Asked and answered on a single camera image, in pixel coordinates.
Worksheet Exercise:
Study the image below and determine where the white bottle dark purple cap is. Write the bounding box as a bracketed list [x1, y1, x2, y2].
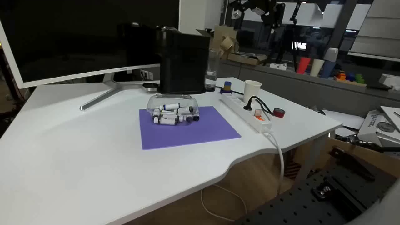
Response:
[182, 113, 201, 124]

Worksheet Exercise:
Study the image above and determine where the white bottle grey label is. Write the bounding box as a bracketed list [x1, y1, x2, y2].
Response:
[172, 106, 196, 116]

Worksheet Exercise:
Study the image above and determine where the purple mat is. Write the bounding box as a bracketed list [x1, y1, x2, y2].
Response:
[137, 104, 242, 151]

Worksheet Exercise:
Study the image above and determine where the white bottle orange band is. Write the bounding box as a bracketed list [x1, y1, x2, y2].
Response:
[160, 102, 182, 112]

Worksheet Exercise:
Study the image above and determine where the white bottle brown cap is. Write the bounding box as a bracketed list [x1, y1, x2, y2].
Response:
[151, 116, 181, 127]

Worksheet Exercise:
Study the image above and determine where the small white bottle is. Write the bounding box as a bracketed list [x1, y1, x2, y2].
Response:
[151, 108, 176, 118]

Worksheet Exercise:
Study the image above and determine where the clear plastic tray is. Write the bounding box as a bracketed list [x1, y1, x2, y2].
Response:
[149, 103, 202, 128]

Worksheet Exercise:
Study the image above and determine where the clear plastic tub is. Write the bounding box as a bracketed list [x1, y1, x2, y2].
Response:
[146, 92, 200, 111]

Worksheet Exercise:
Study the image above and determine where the white power strip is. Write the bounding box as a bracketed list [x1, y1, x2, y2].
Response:
[219, 96, 272, 133]

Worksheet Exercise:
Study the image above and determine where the white paper cup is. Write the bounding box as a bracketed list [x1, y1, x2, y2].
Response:
[242, 78, 264, 103]

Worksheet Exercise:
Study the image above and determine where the small dark round dish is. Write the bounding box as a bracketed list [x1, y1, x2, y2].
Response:
[141, 81, 160, 92]

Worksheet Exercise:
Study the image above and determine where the cardboard box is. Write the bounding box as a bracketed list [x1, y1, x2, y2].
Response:
[210, 23, 240, 59]

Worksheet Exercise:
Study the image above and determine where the silver monitor stand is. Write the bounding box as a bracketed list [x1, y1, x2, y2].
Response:
[79, 73, 122, 112]

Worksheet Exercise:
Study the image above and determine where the red cup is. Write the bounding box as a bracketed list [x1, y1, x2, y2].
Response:
[295, 56, 312, 76]

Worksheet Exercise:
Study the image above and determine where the black tripod stand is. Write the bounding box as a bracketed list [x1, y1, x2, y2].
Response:
[260, 0, 307, 66]

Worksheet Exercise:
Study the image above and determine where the grey side counter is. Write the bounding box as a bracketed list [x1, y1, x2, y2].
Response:
[217, 57, 400, 117]

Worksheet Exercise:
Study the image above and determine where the cream cup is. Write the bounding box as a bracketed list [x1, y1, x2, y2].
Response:
[309, 57, 325, 77]

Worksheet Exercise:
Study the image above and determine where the blue and white cup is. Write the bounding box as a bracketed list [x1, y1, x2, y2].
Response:
[319, 46, 340, 79]

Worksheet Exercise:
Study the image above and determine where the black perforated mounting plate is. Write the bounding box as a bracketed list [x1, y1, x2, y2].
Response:
[236, 163, 395, 225]

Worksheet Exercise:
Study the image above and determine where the white framed computer monitor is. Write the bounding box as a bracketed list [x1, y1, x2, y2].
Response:
[0, 0, 181, 89]

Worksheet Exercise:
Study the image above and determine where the stack of printed papers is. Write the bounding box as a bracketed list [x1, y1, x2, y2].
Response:
[356, 104, 400, 147]

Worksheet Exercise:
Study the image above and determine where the black plug with cable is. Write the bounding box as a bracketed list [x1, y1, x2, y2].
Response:
[242, 94, 275, 116]

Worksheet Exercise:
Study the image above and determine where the white power strip cable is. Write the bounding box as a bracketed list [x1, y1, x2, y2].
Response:
[264, 128, 286, 182]

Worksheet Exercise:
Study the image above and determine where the thin white cable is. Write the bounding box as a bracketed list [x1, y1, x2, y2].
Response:
[199, 182, 250, 223]

